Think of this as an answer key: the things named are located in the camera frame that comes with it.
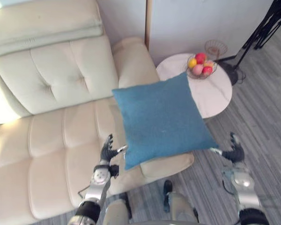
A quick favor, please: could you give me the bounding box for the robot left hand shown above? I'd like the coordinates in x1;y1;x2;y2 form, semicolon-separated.
100;134;128;165

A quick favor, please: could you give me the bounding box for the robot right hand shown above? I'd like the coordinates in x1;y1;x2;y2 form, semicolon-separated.
209;132;245;163

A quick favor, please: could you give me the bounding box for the blue square cushion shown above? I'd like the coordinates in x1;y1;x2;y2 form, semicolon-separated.
111;71;220;171

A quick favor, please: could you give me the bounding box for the robot left leg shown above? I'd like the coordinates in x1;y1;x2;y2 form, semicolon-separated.
104;192;133;225

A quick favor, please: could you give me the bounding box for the robot leg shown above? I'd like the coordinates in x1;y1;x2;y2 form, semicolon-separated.
104;192;133;225
163;180;200;225

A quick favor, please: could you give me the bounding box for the round white side table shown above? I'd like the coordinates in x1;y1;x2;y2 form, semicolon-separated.
156;53;233;119

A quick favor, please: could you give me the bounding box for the cream leather sofa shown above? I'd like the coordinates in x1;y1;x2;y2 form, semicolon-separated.
0;0;195;225

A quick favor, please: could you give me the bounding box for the robot right leg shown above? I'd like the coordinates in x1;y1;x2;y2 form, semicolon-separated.
163;180;200;225

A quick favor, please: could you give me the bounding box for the black round stand base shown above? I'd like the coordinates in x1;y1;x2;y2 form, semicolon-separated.
218;58;246;86

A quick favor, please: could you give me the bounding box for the pink peach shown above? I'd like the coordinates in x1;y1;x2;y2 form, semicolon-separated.
192;65;204;76

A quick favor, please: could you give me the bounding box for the black tripod stand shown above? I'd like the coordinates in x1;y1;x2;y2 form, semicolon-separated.
234;0;281;69

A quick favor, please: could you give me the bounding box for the pale green folded blanket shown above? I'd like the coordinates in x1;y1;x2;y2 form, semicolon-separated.
0;13;104;57

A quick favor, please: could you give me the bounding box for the wooden trim strip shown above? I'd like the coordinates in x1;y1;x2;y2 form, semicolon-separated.
144;0;153;51

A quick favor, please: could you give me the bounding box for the wire fruit basket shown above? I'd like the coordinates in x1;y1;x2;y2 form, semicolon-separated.
186;53;219;81

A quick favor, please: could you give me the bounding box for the empty copper wire bowl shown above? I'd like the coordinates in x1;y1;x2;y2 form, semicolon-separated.
204;39;229;61

